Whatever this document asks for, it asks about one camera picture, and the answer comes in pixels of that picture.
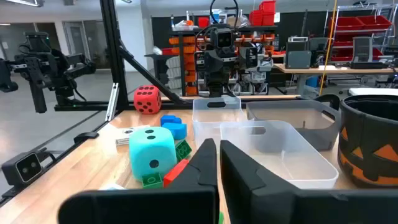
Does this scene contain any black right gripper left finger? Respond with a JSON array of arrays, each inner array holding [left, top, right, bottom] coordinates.
[[58, 138, 219, 224]]

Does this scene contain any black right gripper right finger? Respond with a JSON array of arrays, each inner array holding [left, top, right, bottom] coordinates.
[[220, 139, 398, 224]]

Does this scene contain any red toy block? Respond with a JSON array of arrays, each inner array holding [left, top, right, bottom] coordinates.
[[163, 159, 190, 188]]

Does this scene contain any small dark green toy block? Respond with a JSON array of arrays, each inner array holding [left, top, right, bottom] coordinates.
[[175, 139, 193, 162], [141, 172, 164, 190]]

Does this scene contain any teal foam die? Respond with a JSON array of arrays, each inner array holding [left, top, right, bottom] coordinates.
[[129, 126, 177, 182]]

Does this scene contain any blue rounded toy block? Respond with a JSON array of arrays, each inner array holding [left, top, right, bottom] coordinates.
[[161, 122, 188, 141]]

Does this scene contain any red foam die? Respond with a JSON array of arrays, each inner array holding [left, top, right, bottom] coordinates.
[[133, 84, 162, 115]]

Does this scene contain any shelf with orange bins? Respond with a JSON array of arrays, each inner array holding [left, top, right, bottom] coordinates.
[[169, 29, 276, 96]]

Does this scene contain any clear plastic bin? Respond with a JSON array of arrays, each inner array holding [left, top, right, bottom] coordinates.
[[220, 120, 340, 190], [192, 95, 247, 153]]

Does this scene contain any red storage bin stack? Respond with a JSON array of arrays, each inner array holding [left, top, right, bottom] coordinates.
[[248, 0, 277, 27]]

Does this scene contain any grey equipment box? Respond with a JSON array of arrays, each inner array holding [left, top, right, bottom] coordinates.
[[284, 36, 312, 70]]

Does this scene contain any grey plastic bin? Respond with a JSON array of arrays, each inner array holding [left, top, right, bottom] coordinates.
[[246, 100, 342, 152]]

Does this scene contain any wooden desk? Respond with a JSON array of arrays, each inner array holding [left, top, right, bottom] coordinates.
[[273, 63, 398, 94]]

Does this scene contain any black table clamp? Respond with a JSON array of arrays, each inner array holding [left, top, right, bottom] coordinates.
[[73, 131, 100, 144]]

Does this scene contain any black orange pumpkin bucket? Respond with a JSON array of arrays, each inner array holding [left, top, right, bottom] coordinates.
[[337, 95, 398, 189]]

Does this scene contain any white round stool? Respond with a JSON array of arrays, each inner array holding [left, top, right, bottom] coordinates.
[[348, 87, 398, 96]]

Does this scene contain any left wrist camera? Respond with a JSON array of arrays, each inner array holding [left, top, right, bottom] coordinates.
[[211, 27, 237, 50]]

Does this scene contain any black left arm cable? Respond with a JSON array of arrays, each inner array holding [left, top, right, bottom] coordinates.
[[194, 0, 241, 52]]

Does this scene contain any yellow hanging cord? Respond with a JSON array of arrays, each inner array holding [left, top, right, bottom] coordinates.
[[318, 0, 339, 96]]

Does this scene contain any silver metal bracket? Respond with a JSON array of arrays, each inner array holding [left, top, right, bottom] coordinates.
[[104, 82, 120, 122]]

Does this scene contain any black curved corner bracket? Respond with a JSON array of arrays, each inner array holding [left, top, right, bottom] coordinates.
[[313, 93, 341, 111]]

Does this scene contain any wire rack with red bins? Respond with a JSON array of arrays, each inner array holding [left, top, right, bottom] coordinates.
[[326, 3, 398, 63]]

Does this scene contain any black camera cable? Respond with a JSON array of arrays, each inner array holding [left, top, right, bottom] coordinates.
[[39, 148, 58, 163]]

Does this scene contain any black white-faced camera box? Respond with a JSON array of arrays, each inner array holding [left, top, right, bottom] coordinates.
[[1, 151, 43, 187]]

